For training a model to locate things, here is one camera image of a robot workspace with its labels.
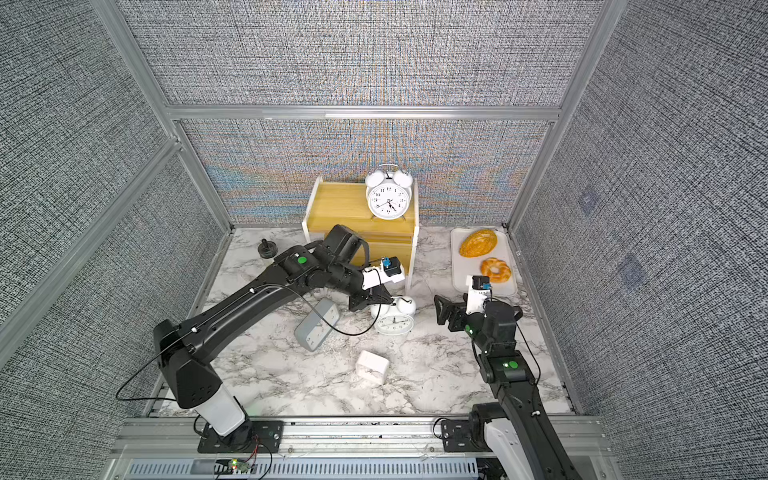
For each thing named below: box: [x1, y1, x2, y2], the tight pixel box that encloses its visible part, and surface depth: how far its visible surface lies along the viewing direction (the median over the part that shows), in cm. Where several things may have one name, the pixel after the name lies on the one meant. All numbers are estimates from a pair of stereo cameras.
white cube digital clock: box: [355, 350, 390, 384], surface depth 80 cm
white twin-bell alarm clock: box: [365, 163, 414, 221], surface depth 72 cm
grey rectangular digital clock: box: [294, 297, 340, 352], surface depth 88 cm
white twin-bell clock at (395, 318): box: [370, 296, 417, 336], surface depth 73 cm
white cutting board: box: [450, 227, 517, 296], surface depth 111 cm
